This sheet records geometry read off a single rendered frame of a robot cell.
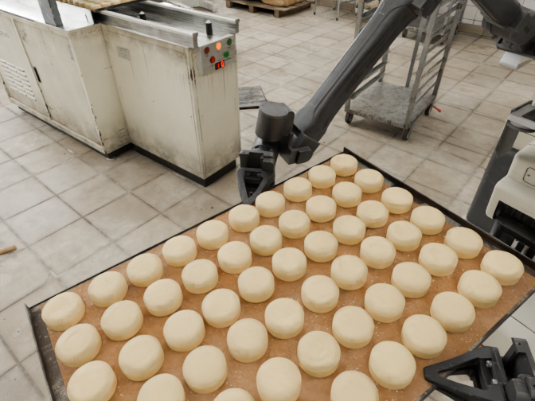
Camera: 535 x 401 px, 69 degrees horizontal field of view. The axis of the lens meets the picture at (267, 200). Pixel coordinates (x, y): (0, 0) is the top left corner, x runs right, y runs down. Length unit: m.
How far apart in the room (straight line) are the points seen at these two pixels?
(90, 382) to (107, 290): 0.13
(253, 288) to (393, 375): 0.20
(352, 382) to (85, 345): 0.32
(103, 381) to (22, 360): 1.37
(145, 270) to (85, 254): 1.57
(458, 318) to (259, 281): 0.25
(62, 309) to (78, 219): 1.80
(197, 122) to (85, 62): 0.74
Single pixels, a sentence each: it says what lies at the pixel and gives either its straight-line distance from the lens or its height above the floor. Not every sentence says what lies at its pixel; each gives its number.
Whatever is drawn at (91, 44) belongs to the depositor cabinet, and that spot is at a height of 0.74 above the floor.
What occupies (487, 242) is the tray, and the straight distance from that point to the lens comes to 0.68.
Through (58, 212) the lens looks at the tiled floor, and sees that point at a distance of 2.48.
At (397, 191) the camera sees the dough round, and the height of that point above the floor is 1.02.
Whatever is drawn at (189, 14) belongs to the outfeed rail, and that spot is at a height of 0.88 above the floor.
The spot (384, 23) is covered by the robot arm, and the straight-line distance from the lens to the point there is 0.82.
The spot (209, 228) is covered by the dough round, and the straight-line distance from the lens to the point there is 0.62.
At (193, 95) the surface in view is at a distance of 2.05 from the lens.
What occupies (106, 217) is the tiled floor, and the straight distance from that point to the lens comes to 2.32.
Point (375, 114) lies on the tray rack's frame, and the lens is 2.96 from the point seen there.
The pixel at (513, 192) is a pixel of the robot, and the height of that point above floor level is 0.72.
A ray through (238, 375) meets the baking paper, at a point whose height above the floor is 0.98.
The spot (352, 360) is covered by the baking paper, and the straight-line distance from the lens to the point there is 0.51.
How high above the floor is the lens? 1.43
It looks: 39 degrees down
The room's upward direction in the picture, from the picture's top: straight up
